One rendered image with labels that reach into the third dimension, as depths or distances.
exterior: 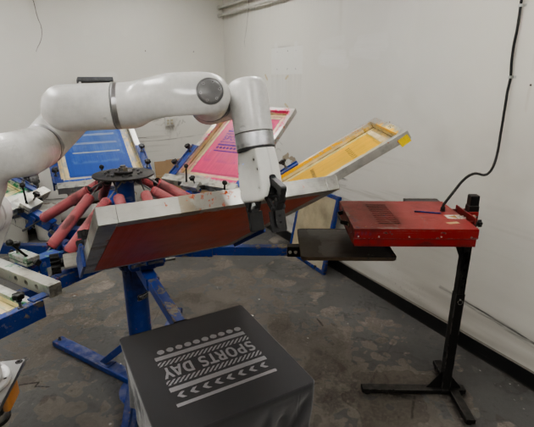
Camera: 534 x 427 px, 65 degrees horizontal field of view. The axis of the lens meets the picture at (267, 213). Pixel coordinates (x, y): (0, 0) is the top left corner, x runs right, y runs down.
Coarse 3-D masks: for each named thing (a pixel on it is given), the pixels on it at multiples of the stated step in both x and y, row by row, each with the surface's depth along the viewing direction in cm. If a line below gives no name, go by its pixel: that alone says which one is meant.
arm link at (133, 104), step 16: (144, 80) 73; (160, 80) 72; (176, 80) 72; (192, 80) 72; (208, 80) 72; (224, 80) 74; (112, 96) 74; (128, 96) 74; (144, 96) 72; (160, 96) 72; (176, 96) 71; (192, 96) 72; (208, 96) 72; (224, 96) 73; (112, 112) 75; (128, 112) 75; (144, 112) 74; (160, 112) 73; (176, 112) 72; (192, 112) 73; (208, 112) 73; (224, 112) 77; (128, 128) 78
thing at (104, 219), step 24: (216, 192) 93; (288, 192) 101; (312, 192) 104; (96, 216) 81; (120, 216) 83; (144, 216) 85; (168, 216) 88; (96, 240) 94; (240, 240) 168; (96, 264) 133
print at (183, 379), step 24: (216, 336) 140; (240, 336) 140; (168, 360) 128; (192, 360) 128; (216, 360) 128; (240, 360) 128; (264, 360) 128; (168, 384) 118; (192, 384) 118; (216, 384) 118; (240, 384) 118
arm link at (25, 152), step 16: (32, 128) 80; (0, 144) 71; (16, 144) 72; (32, 144) 74; (48, 144) 79; (0, 160) 72; (16, 160) 72; (32, 160) 74; (48, 160) 79; (0, 176) 74; (16, 176) 75; (0, 192) 78; (0, 208) 85; (0, 224) 84; (0, 240) 91
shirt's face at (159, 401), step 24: (216, 312) 154; (240, 312) 154; (144, 336) 140; (168, 336) 140; (192, 336) 140; (264, 336) 140; (144, 360) 128; (288, 360) 128; (144, 384) 118; (264, 384) 118; (288, 384) 118; (168, 408) 109; (192, 408) 109; (216, 408) 109; (240, 408) 109
